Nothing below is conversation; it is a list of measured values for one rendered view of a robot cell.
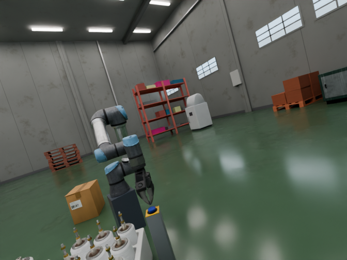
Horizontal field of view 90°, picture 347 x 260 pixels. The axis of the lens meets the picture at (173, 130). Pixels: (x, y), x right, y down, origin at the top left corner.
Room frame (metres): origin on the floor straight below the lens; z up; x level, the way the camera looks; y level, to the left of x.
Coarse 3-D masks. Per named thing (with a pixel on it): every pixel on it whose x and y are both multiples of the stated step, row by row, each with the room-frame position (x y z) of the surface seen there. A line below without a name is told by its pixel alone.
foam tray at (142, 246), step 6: (138, 234) 0.90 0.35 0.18; (144, 234) 0.92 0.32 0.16; (138, 240) 0.85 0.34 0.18; (144, 240) 0.88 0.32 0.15; (138, 246) 0.81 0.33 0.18; (144, 246) 0.85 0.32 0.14; (138, 252) 0.77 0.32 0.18; (144, 252) 0.82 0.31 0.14; (150, 252) 0.93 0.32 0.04; (138, 258) 0.73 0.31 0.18; (144, 258) 0.79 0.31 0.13; (150, 258) 0.89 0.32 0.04
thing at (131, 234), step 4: (132, 224) 0.89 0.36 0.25; (132, 228) 0.87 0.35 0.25; (128, 232) 0.84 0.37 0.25; (132, 232) 0.85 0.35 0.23; (120, 236) 0.83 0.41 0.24; (124, 236) 0.83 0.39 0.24; (128, 236) 0.84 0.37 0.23; (132, 236) 0.85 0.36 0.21; (136, 236) 0.87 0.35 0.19; (132, 240) 0.84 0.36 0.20; (136, 240) 0.86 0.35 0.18; (132, 244) 0.84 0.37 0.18
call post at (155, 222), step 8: (152, 216) 0.81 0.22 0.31; (160, 216) 0.82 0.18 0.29; (152, 224) 0.81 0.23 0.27; (160, 224) 0.81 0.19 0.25; (152, 232) 0.81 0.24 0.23; (160, 232) 0.81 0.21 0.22; (160, 240) 0.81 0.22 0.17; (168, 240) 0.84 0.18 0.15; (160, 248) 0.81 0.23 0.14; (168, 248) 0.81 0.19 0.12; (160, 256) 0.81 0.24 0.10; (168, 256) 0.81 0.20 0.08
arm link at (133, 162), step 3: (141, 156) 0.85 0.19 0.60; (129, 159) 0.84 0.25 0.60; (132, 159) 0.83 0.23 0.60; (135, 159) 0.83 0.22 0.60; (138, 159) 0.83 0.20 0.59; (141, 159) 0.84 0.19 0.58; (144, 159) 0.86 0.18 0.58; (129, 162) 0.86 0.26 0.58; (132, 162) 0.83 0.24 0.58; (135, 162) 0.83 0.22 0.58; (138, 162) 0.83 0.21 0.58; (141, 162) 0.84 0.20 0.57; (144, 162) 0.86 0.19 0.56; (132, 165) 0.84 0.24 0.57; (135, 165) 0.83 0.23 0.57; (138, 165) 0.83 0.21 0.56
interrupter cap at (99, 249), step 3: (99, 246) 0.78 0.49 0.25; (99, 249) 0.76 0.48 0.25; (102, 249) 0.75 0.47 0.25; (90, 252) 0.76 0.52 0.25; (99, 252) 0.74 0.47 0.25; (87, 255) 0.74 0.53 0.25; (90, 255) 0.74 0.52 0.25; (93, 255) 0.73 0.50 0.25; (96, 255) 0.73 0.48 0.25; (87, 258) 0.72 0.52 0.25; (90, 258) 0.71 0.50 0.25; (93, 258) 0.71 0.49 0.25
